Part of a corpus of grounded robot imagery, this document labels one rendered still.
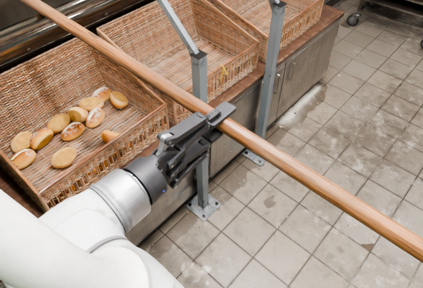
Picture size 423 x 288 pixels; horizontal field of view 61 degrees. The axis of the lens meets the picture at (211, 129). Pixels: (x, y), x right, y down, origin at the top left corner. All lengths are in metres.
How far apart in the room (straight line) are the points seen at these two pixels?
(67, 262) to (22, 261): 0.04
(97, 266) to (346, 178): 1.91
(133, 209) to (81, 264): 0.21
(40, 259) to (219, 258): 1.52
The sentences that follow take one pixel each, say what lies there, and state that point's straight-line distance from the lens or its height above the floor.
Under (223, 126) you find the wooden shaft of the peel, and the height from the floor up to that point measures 1.19.
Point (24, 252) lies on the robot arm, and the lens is 0.35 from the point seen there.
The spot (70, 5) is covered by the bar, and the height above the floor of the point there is 1.17.
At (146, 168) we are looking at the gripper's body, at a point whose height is 1.22.
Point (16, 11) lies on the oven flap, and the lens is 1.52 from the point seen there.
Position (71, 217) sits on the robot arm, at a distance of 0.53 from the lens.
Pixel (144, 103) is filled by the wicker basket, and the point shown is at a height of 0.66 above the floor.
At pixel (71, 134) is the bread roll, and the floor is 0.63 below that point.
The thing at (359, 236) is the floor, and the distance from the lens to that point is 2.01.
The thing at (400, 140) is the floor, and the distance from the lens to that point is 2.53.
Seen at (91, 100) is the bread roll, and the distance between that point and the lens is 1.61.
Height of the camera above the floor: 1.66
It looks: 46 degrees down
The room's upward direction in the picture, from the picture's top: straight up
